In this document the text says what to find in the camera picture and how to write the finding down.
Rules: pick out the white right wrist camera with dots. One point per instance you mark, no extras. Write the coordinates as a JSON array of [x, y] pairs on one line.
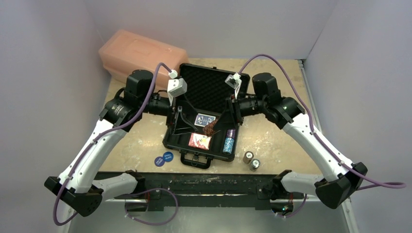
[[234, 81]]

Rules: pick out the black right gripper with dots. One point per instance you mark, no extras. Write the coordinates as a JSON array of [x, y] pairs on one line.
[[234, 111]]

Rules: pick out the pink blue 10 chip stack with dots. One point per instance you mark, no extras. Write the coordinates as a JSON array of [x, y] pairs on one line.
[[208, 130]]

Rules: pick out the black poker carrying case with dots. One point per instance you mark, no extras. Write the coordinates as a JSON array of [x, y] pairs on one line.
[[206, 94]]

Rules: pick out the red card deck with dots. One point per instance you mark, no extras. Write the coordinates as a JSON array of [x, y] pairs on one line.
[[199, 141]]

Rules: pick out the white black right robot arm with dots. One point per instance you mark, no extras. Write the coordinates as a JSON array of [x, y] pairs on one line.
[[338, 180]]

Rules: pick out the blue small blind button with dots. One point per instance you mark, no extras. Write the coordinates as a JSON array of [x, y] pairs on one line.
[[168, 156]]

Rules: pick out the blue card deck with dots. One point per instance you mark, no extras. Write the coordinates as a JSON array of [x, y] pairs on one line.
[[202, 120]]

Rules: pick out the green dark chip stack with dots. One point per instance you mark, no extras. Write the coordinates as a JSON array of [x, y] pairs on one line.
[[254, 165]]

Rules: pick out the light blue chip stack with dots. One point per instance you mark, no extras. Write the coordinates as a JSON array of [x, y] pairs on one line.
[[228, 145]]

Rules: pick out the orange black 100 chip stack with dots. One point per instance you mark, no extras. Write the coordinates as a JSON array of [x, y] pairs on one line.
[[248, 156]]

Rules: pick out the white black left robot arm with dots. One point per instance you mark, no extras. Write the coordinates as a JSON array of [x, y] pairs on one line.
[[77, 186]]

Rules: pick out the purple chip stack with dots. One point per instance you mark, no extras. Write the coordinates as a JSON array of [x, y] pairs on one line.
[[231, 133]]

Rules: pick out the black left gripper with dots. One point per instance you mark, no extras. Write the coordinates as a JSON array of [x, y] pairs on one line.
[[181, 124]]

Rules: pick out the pink plastic storage box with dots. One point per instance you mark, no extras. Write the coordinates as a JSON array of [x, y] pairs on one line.
[[125, 52]]

